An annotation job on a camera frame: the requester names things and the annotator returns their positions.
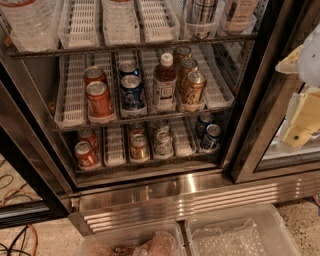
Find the middle gold coffee can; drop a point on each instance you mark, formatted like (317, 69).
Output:
(185, 66)

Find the bottom rear gold can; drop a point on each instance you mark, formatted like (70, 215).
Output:
(136, 128)

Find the bottom front green can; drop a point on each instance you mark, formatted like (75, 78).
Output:
(163, 145)

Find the front orange soda can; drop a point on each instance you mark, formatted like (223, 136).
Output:
(99, 99)

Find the orange soda can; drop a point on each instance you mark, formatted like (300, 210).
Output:
(99, 99)
(94, 73)

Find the rear blue soda can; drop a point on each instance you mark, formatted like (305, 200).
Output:
(128, 68)

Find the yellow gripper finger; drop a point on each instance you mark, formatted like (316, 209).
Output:
(289, 65)
(302, 119)

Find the clear plastic bin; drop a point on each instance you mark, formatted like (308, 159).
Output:
(153, 239)
(255, 230)

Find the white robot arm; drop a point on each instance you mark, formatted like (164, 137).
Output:
(309, 64)

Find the left clear plastic bin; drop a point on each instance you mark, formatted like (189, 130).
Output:
(153, 239)

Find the bottom front orange can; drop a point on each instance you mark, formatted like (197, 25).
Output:
(85, 154)

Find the blue soda can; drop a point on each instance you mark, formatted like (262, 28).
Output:
(128, 68)
(131, 93)

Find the plaid label bottle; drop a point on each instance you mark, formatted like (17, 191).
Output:
(198, 17)

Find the bottom rear green can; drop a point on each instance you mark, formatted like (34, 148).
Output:
(160, 125)

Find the brown tea bottle white cap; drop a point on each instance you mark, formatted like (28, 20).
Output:
(164, 82)

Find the glass fridge door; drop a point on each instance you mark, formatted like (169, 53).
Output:
(270, 95)
(21, 145)

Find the right glass fridge door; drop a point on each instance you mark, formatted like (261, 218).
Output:
(270, 95)

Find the clear water bottle red cap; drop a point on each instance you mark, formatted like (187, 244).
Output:
(34, 23)

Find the rear gold coffee can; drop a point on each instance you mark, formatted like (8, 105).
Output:
(180, 53)

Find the bottom rear blue can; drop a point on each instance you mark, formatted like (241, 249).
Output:
(203, 120)

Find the left glass fridge door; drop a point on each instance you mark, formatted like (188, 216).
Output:
(21, 145)

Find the cream label bottle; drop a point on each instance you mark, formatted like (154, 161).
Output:
(236, 15)

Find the steel fridge bottom grille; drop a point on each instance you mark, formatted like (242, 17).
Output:
(178, 198)

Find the bottom rear orange can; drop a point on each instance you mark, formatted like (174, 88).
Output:
(90, 136)

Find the front blue soda can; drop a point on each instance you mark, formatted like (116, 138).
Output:
(131, 93)

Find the gold coffee can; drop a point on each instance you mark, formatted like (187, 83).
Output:
(193, 87)
(185, 66)
(180, 53)

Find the right clear plastic bin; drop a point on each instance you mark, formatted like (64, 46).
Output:
(255, 230)

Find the bottom front gold can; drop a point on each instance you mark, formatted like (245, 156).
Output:
(138, 147)

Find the front gold coffee can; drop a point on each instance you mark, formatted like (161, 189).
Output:
(193, 87)

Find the green can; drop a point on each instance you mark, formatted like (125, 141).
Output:
(160, 125)
(163, 145)

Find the rear orange soda can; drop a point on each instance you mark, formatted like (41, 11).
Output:
(94, 73)

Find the bottom front blue can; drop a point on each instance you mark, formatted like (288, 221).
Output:
(211, 137)

